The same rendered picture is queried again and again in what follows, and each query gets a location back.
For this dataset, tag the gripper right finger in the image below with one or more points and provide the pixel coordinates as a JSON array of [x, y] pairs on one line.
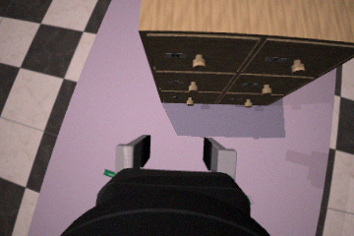
[[217, 158]]

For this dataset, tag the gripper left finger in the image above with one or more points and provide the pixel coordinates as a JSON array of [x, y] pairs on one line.
[[135, 154]]

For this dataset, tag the small wooden chest of drawers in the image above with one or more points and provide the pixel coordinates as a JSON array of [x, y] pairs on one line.
[[327, 21]]

